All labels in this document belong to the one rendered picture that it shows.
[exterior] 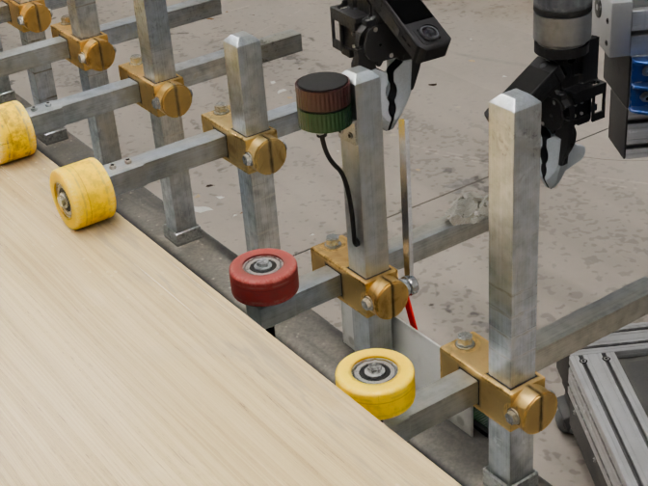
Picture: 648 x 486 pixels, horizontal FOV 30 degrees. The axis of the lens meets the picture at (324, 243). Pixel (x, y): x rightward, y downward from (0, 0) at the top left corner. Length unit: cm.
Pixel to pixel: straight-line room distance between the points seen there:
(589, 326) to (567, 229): 190
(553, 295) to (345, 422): 189
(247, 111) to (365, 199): 25
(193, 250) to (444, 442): 60
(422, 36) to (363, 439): 48
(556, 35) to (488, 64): 279
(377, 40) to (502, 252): 36
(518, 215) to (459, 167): 246
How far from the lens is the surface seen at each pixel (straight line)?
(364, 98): 134
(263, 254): 143
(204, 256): 185
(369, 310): 144
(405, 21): 139
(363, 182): 137
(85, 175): 152
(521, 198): 117
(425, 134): 385
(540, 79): 161
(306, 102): 130
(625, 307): 144
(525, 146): 115
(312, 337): 164
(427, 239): 154
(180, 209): 187
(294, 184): 359
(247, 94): 156
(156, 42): 176
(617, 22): 194
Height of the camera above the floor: 162
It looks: 30 degrees down
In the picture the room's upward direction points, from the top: 4 degrees counter-clockwise
